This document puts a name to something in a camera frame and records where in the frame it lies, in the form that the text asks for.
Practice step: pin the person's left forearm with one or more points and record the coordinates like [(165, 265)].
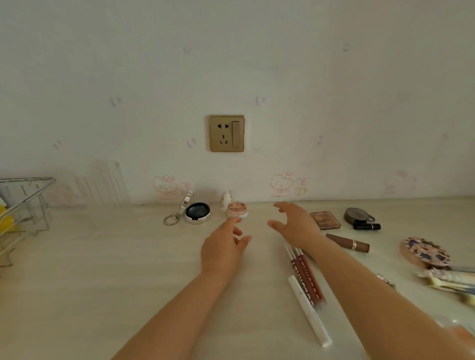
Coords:
[(170, 322)]

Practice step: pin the person's left hand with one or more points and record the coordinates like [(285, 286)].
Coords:
[(219, 252)]

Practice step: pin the white floral round compact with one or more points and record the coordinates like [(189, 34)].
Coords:
[(237, 209)]

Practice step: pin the pink blue patterned compact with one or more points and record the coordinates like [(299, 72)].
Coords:
[(425, 253)]

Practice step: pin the light wooden table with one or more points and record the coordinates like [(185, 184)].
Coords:
[(111, 278)]

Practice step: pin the yellow plastic bag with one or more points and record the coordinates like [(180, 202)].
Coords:
[(5, 222)]

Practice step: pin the person's right hand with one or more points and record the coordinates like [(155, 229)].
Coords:
[(300, 230)]

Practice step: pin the person's right forearm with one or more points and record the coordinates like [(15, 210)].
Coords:
[(378, 308)]

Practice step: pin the black lipstick tube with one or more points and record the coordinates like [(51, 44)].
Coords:
[(367, 226)]

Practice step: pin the ornate rose gold lip tube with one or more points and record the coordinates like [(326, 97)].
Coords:
[(386, 282)]

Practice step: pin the brown lipstick tube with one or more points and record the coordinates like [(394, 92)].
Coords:
[(347, 243)]

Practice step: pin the small dark round compact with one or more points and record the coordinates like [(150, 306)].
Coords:
[(356, 215)]

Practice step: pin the gold wall socket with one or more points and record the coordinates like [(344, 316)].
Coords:
[(227, 133)]

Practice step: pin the clear acrylic organizer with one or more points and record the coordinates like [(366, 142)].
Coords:
[(104, 185)]

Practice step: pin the silver round cushion compact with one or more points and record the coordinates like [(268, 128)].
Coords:
[(196, 212)]

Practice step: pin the white concealer tube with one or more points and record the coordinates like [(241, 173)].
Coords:
[(311, 315)]

